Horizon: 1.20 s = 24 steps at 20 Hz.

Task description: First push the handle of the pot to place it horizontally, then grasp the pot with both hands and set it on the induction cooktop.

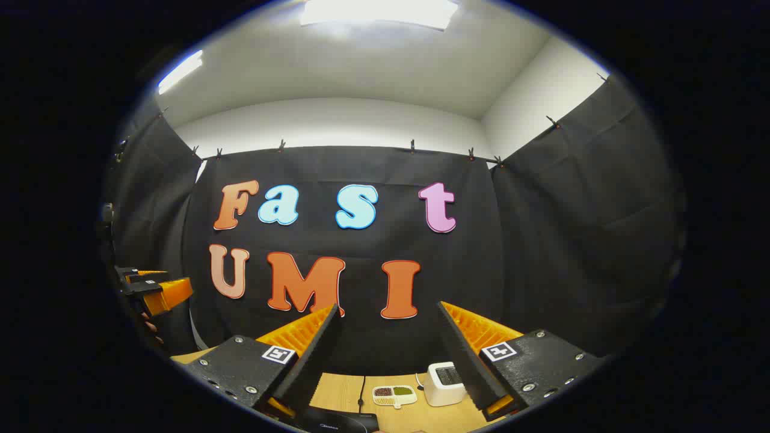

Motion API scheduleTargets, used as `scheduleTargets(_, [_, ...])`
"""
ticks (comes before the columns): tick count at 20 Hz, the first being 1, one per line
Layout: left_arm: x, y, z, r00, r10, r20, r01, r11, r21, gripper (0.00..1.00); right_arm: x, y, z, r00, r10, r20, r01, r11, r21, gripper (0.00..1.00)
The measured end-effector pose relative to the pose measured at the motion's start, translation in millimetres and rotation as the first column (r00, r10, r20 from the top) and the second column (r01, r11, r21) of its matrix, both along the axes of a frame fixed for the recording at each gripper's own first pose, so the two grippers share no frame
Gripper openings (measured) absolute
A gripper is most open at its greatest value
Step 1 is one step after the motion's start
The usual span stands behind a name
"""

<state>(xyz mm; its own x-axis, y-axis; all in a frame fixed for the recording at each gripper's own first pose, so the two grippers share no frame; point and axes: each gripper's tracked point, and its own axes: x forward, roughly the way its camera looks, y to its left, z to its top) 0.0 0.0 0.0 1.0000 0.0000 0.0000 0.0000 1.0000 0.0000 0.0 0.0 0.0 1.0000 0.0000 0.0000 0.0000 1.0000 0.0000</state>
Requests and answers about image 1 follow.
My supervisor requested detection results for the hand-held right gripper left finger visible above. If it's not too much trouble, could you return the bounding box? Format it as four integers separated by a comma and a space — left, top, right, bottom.
183, 304, 343, 421

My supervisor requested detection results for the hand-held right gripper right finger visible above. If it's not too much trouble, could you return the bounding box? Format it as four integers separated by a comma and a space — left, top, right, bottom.
436, 301, 605, 421

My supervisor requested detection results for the black induction cooktop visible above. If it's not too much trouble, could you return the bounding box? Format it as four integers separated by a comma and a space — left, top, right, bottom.
295, 406, 380, 433

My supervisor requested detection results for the white toaster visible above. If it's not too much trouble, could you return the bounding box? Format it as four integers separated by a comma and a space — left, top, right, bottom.
424, 362, 468, 407

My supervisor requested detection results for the white divided seasoning tray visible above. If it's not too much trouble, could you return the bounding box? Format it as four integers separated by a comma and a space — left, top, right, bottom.
372, 385, 418, 410

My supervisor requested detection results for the black backdrop cloth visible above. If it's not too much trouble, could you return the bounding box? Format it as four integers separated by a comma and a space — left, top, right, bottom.
99, 75, 686, 376

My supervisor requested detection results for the small ceiling light panel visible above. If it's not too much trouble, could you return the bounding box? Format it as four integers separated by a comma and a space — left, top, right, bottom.
158, 50, 204, 95

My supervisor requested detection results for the row of black cloth clips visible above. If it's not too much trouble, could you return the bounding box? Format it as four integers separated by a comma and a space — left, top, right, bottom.
158, 72, 609, 169

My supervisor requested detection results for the large ceiling light panel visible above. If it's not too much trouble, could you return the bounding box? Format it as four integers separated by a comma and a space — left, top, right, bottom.
300, 0, 460, 31

